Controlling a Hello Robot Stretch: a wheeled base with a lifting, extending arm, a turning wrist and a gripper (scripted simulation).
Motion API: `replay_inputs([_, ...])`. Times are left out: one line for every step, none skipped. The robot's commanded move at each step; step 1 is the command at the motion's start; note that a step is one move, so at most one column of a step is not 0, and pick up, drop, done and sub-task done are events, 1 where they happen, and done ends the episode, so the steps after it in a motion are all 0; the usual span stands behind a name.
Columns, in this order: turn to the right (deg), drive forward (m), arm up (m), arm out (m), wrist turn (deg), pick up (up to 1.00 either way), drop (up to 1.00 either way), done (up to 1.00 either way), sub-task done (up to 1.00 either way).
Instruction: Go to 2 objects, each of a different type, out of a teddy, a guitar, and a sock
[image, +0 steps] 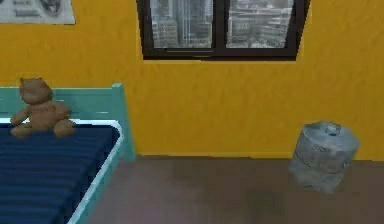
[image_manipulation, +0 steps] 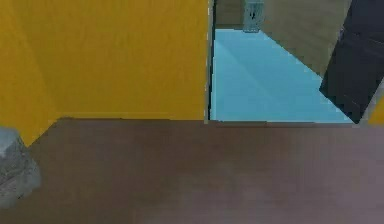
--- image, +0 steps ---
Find brown teddy bear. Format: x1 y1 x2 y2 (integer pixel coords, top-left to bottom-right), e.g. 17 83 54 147
9 77 77 139

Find black framed window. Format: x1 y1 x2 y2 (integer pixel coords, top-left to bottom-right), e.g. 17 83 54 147
135 0 312 62

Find teal bed with blue cover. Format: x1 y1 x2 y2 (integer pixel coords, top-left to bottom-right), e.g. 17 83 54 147
0 82 137 224

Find grey metal bin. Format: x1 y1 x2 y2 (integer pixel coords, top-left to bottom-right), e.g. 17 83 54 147
288 120 362 195

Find grey wall poster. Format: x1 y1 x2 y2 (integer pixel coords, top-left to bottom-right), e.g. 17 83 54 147
0 0 77 26

